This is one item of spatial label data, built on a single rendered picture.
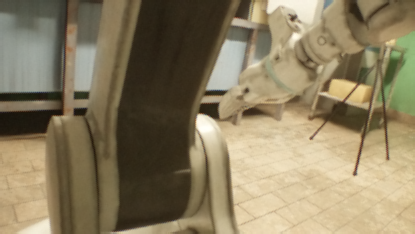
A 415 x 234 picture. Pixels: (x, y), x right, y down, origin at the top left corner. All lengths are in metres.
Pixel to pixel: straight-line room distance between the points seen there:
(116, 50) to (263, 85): 0.26
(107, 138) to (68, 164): 0.05
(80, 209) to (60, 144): 0.07
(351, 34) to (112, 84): 0.28
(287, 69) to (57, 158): 0.33
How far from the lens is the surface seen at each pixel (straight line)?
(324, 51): 0.44
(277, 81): 0.48
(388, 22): 0.38
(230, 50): 2.39
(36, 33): 1.76
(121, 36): 0.30
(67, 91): 1.79
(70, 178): 0.34
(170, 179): 0.37
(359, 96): 3.26
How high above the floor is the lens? 0.76
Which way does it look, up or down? 16 degrees down
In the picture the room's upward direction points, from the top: 9 degrees clockwise
